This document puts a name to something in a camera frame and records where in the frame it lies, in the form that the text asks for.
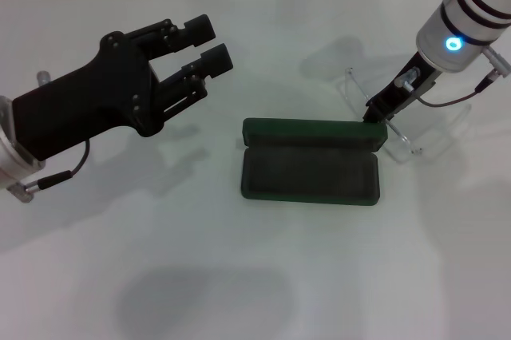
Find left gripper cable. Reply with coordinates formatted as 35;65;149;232
10;140;91;201

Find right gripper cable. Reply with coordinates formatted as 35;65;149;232
394;48;511;108

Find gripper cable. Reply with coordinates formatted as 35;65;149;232
10;140;91;201
394;48;511;108

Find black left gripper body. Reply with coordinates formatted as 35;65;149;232
11;31;164;161

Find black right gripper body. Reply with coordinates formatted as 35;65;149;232
366;51;440;120

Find green glasses case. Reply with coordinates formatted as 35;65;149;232
240;116;389;208

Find clear white glasses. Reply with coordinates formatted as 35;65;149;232
343;66;474;164

